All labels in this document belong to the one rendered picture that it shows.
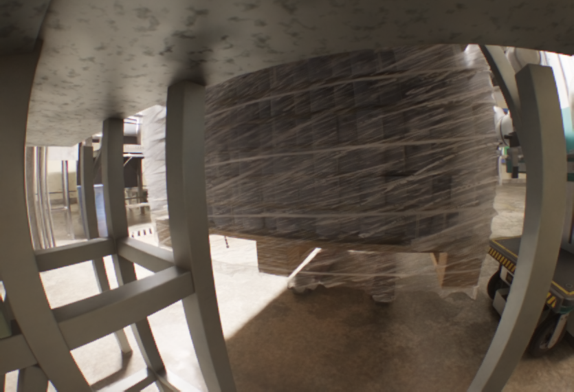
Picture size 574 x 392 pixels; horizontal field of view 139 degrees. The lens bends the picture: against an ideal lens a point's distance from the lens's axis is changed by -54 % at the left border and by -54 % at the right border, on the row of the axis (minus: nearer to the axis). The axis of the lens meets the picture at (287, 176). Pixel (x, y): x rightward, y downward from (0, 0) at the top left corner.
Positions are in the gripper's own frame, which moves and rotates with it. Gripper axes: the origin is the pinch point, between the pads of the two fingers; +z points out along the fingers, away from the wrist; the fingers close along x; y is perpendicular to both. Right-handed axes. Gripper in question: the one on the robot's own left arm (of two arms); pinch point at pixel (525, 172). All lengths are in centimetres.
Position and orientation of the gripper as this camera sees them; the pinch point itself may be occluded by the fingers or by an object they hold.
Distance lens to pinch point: 87.7
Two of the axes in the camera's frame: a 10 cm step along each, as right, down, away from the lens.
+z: 0.3, 10.0, 0.3
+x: -3.4, 0.4, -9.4
